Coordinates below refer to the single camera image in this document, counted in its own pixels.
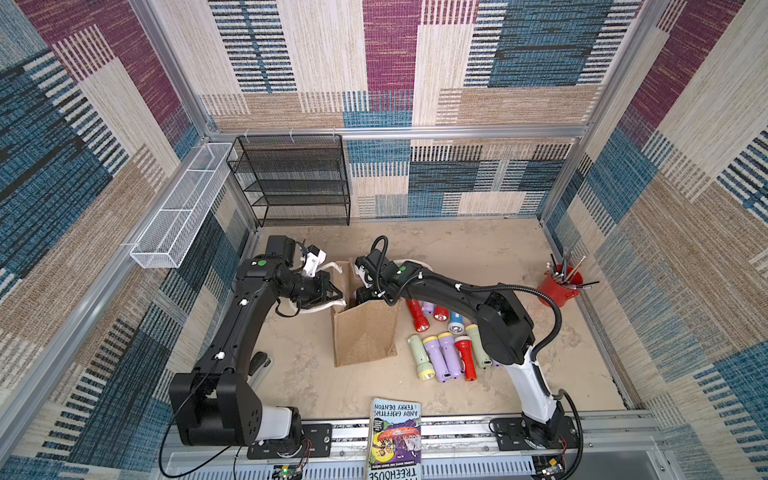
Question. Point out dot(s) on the purple flashlight lower left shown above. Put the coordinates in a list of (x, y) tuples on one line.
[(434, 351)]

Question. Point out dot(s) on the red flashlight lower row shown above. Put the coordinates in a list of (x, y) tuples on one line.
[(464, 347)]

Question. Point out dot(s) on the purple flashlight lower right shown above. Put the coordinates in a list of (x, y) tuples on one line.
[(451, 356)]

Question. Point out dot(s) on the red pen cup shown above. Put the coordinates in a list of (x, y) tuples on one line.
[(563, 280)]

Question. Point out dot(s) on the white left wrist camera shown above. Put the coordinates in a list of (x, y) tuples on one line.
[(313, 259)]

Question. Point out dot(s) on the red flashlight upper left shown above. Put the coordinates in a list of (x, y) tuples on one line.
[(420, 322)]

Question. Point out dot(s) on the black white stapler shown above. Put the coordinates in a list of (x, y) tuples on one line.
[(259, 367)]

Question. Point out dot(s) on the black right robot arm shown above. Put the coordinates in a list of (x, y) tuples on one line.
[(505, 329)]

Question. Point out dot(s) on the black wire shelf rack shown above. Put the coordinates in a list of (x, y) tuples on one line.
[(293, 180)]

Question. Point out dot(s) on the blue flashlight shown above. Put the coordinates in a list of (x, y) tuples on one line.
[(456, 324)]

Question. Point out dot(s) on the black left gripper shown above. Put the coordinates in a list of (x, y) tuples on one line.
[(323, 286)]

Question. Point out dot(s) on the white mesh wall basket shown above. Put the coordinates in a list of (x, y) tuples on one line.
[(167, 239)]

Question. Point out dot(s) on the green flashlight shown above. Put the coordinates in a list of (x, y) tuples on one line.
[(483, 360), (424, 367)]

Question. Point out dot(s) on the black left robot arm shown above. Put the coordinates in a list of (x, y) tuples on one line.
[(214, 404)]

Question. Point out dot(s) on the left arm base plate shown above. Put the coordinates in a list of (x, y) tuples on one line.
[(313, 440)]

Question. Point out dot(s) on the colourful treehouse book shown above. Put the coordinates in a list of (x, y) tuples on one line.
[(394, 450)]

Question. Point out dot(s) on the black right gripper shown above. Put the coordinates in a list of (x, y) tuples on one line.
[(365, 279)]

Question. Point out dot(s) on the brown jute tote bag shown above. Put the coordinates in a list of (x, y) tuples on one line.
[(361, 333)]

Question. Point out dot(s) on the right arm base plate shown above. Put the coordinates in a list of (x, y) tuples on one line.
[(522, 434)]

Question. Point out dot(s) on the red flashlight upper middle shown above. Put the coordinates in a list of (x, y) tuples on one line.
[(441, 314)]

